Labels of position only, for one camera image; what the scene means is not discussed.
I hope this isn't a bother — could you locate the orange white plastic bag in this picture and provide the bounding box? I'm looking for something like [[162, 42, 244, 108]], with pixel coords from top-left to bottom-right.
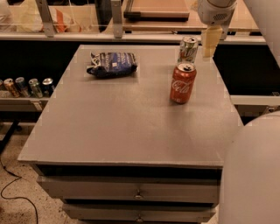
[[50, 8, 81, 33]]

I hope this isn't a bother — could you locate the metal bracket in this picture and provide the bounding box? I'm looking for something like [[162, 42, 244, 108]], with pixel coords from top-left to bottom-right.
[[111, 0, 123, 39], [220, 25, 229, 40], [35, 0, 56, 38]]

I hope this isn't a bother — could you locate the red Coca-Cola can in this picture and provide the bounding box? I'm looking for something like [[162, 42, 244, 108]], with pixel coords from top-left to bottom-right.
[[170, 62, 197, 104]]

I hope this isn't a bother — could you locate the lower grey drawer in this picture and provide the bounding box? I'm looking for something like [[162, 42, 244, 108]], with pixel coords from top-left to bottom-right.
[[63, 204, 215, 223]]

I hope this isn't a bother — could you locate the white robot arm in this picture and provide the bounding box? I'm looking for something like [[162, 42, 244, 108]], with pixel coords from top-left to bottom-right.
[[198, 0, 280, 224]]

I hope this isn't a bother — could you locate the green can on shelf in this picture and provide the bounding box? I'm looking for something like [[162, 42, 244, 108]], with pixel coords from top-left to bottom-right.
[[29, 78, 43, 98]]

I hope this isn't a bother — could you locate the left metal bracket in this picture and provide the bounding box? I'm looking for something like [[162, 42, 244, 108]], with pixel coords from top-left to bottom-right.
[[35, 0, 56, 38]]

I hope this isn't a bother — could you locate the black floor cable left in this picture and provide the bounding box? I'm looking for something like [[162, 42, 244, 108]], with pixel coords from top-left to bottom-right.
[[0, 157, 39, 224]]

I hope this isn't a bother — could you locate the blue chip bag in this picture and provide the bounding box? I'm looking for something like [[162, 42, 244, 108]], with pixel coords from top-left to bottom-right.
[[87, 52, 137, 79]]

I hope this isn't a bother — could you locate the middle metal bracket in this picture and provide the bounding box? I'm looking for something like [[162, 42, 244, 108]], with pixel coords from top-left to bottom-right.
[[111, 0, 123, 39]]

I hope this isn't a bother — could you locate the blue can on shelf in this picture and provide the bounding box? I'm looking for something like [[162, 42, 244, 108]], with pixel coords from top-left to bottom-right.
[[15, 77, 31, 97]]

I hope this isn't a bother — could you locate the right metal bracket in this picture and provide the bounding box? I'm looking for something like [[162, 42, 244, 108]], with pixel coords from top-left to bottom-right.
[[220, 25, 229, 40]]

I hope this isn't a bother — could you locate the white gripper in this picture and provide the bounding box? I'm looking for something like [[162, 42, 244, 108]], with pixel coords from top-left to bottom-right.
[[198, 0, 237, 58]]

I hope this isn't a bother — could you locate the upper grey drawer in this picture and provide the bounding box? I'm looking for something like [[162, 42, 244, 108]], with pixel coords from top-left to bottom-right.
[[37, 176, 220, 204]]

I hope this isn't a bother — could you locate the orange can on shelf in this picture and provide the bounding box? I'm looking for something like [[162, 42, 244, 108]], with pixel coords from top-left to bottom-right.
[[3, 78, 20, 97]]

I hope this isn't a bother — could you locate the grey drawer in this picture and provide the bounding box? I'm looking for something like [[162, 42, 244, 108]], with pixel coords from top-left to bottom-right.
[[63, 204, 215, 223], [37, 176, 220, 204]]

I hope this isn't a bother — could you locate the grey drawer cabinet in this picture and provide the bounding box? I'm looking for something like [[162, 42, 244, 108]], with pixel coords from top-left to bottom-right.
[[18, 45, 242, 224]]

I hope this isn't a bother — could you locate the dark can on shelf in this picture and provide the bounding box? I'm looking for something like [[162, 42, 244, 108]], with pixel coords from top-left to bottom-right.
[[42, 78, 55, 96]]

